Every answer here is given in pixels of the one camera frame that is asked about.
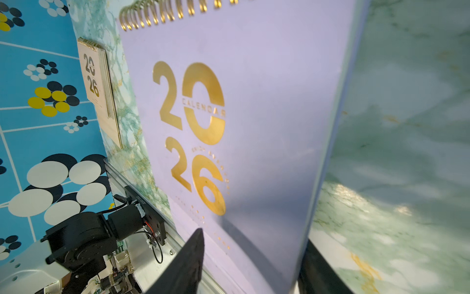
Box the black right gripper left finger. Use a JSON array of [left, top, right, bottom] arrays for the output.
[[146, 228, 204, 294]]

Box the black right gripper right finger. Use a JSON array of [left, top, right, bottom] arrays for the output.
[[298, 241, 353, 294]]

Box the purple calendar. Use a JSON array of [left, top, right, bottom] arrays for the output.
[[117, 1, 369, 294]]

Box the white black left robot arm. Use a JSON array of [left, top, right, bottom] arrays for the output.
[[1, 205, 145, 294]]

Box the pink calendar left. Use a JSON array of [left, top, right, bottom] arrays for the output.
[[77, 37, 122, 148]]

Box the aluminium front rail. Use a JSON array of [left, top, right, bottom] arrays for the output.
[[104, 159, 225, 294]]

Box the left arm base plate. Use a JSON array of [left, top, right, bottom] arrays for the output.
[[124, 185, 166, 246]]

